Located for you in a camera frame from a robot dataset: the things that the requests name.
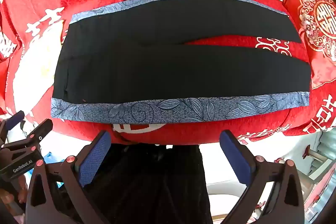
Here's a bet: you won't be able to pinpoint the person's black clothing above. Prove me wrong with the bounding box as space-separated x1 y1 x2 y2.
85 144 214 224

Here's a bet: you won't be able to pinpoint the grey metal frame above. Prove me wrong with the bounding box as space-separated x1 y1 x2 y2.
301 132 336 188

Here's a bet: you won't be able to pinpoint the cream cloth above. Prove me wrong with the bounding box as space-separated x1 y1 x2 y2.
13 21 67 115

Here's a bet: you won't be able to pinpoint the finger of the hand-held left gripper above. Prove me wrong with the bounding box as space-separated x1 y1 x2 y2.
0 118 54 155
0 110 26 142

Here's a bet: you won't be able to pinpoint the black pants with blue trim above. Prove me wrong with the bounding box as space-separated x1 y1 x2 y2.
50 0 311 125

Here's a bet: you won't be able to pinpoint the blue plastic stool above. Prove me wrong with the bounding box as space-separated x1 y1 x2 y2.
26 152 67 184

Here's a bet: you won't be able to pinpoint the red sequin pillow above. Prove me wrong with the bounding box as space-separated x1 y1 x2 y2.
283 0 336 90

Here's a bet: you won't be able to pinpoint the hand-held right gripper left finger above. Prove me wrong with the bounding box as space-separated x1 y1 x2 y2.
25 130 112 224

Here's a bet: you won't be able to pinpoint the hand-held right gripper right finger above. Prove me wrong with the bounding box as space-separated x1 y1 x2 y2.
219 130 306 224

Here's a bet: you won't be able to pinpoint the white plastic basin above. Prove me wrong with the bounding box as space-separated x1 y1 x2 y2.
209 179 248 215

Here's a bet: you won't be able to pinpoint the person's left hand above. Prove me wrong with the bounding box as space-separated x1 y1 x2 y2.
0 176 29 214

